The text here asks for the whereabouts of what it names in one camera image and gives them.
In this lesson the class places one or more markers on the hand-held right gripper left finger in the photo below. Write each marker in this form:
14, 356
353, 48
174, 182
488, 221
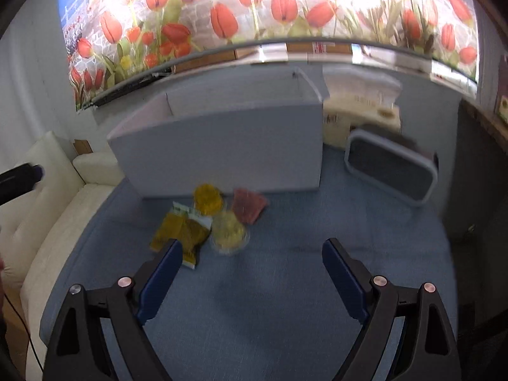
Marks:
158, 281

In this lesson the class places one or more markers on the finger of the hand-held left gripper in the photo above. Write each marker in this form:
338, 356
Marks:
22, 180

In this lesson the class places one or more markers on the white leather sofa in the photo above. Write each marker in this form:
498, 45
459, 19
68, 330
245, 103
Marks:
51, 214

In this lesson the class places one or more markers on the black digital clock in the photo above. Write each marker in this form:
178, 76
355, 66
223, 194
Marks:
391, 170

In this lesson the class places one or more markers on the white cardboard box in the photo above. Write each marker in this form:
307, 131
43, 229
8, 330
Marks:
230, 151

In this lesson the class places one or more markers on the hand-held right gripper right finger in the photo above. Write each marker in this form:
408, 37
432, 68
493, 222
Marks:
343, 281

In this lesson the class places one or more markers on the brown cardboard piece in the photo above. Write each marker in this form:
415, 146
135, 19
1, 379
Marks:
82, 147

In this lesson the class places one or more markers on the blue tablecloth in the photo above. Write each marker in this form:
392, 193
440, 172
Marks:
270, 305

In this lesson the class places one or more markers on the pale yellow jelly cup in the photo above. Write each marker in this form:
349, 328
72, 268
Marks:
229, 233

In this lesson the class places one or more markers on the patterned cream carton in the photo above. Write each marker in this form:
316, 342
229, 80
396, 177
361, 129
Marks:
503, 109

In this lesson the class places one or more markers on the yellow tissue box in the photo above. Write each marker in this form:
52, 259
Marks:
357, 119

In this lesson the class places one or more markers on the tulip print wall poster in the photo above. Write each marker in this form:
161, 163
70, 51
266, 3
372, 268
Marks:
258, 8

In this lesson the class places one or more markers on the red jelly cup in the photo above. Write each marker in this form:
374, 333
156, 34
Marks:
248, 206

